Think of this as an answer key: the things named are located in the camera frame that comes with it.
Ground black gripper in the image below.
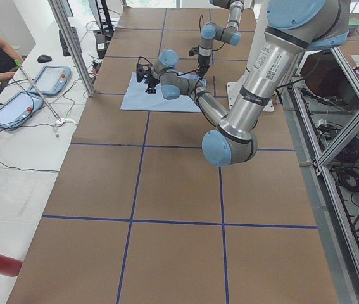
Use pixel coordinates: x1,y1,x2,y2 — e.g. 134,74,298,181
146,75,159,94
196,55,211,78

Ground light blue t-shirt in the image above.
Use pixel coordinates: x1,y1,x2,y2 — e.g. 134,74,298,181
120,71,208,113

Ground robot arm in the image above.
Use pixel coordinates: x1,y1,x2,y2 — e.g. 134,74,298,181
137,0,350,167
196,0,244,78

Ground blue teach pendant far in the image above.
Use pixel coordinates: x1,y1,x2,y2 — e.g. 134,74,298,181
34,65,72,96

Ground blue teach pendant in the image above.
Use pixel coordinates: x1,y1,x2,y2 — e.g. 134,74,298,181
34,65,72,96
0,91,43,130

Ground black computer mouse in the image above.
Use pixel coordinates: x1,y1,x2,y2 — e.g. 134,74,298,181
37,54,52,63

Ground blue teach pendant near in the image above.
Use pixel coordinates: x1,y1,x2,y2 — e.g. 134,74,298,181
0,91,43,130

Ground metal rod with green tip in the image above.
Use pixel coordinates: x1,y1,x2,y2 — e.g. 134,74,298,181
14,60,64,126

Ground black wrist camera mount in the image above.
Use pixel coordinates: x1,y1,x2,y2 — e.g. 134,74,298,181
188,46,199,57
136,63,153,83

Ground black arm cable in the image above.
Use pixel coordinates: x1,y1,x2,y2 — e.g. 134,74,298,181
137,56,205,79

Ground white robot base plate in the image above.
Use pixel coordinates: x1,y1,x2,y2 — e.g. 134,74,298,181
226,81,277,113

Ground aluminium frame post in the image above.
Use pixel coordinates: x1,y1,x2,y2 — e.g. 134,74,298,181
48,0,95,97

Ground tangled floor cables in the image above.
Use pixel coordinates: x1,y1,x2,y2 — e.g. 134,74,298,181
312,117,359,229

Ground aluminium frame rail structure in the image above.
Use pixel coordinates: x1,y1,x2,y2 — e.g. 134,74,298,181
277,41,359,303

